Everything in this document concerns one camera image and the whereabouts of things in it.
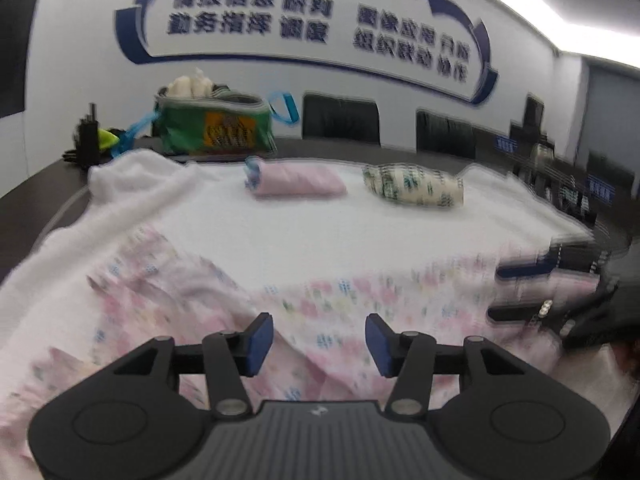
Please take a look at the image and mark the blue wall sign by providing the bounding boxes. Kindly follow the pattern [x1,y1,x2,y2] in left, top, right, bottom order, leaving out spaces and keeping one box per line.
[114,0,501,107]

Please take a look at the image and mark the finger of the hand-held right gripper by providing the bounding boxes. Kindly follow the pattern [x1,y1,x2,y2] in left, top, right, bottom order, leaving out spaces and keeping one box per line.
[495,247,601,282]
[486,299,577,327]

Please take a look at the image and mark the white fluffy towel blanket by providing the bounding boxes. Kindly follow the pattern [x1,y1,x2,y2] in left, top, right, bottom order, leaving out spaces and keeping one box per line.
[0,152,598,321]

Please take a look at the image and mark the pink floral garment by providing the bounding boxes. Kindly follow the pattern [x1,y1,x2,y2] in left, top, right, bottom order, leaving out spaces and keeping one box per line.
[0,225,601,463]

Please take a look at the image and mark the yellow-green cloth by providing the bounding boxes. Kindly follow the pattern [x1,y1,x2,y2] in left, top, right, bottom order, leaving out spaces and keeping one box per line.
[97,129,122,154]

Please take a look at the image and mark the green bag with blue straps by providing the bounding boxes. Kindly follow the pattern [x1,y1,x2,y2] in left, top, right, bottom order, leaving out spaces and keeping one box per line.
[112,87,302,159]

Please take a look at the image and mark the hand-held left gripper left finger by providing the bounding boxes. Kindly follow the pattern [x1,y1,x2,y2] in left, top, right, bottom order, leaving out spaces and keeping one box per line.
[112,312,276,418]

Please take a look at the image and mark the cream garment with teal flowers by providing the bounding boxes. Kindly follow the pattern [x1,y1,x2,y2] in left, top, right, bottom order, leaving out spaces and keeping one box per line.
[362,162,465,209]

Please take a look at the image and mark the cream cloth in bag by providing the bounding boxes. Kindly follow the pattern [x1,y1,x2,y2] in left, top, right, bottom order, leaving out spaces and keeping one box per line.
[165,67,215,99]

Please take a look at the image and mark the black wall screen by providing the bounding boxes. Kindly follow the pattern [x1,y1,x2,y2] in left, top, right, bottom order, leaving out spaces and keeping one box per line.
[0,0,47,119]

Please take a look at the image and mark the pink folded cloth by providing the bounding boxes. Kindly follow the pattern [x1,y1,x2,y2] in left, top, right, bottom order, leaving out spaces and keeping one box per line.
[243,157,348,199]

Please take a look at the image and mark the black office chair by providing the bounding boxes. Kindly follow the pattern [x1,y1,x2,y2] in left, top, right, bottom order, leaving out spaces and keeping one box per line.
[415,109,477,160]
[302,92,381,144]

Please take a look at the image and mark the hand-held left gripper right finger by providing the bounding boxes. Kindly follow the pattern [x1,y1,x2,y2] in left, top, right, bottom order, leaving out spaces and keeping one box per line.
[365,312,526,417]

